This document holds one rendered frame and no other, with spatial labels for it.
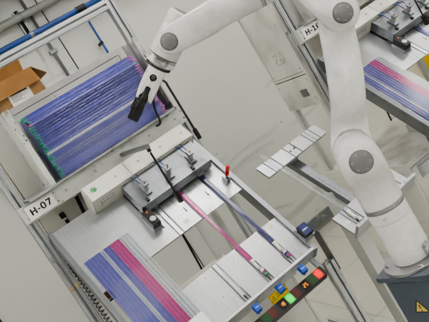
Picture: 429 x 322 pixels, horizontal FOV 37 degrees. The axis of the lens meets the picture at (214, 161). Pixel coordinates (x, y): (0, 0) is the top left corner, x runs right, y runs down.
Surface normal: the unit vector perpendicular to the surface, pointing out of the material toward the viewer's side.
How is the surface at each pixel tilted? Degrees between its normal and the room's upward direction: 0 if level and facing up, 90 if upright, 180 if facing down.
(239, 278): 47
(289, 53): 90
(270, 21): 90
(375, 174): 127
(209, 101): 90
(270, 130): 90
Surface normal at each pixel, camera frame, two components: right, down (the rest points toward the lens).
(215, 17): 0.65, -0.07
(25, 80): 0.31, -0.32
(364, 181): 0.18, 0.75
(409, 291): -0.64, 0.50
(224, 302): -0.05, -0.62
